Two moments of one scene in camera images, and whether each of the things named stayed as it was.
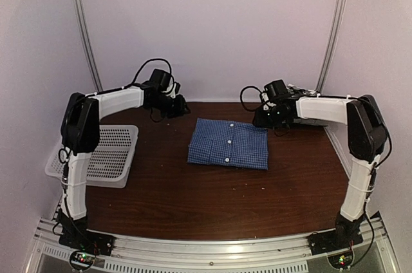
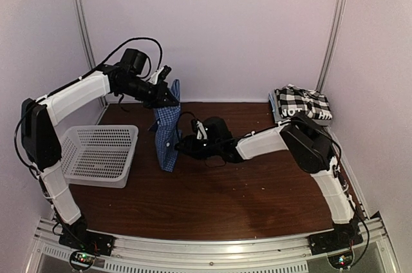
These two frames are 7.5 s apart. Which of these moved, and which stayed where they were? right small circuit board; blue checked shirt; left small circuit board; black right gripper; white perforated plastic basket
Moved: blue checked shirt; black right gripper
Stayed: white perforated plastic basket; left small circuit board; right small circuit board
